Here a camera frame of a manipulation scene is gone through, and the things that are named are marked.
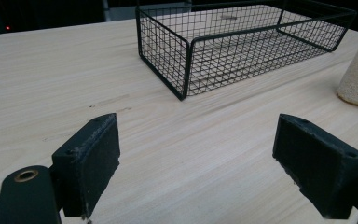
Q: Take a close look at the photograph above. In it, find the black wire mesh basket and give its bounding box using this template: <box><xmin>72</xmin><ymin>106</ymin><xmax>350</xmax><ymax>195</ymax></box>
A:
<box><xmin>135</xmin><ymin>0</ymin><xmax>358</xmax><ymax>102</ymax></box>

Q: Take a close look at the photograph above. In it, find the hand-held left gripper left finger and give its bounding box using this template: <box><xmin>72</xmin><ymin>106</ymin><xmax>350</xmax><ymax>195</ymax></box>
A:
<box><xmin>51</xmin><ymin>112</ymin><xmax>121</xmax><ymax>219</ymax></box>

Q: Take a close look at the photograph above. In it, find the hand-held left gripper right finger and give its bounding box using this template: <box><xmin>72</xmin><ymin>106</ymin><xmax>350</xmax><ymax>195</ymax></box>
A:
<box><xmin>272</xmin><ymin>113</ymin><xmax>358</xmax><ymax>220</ymax></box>

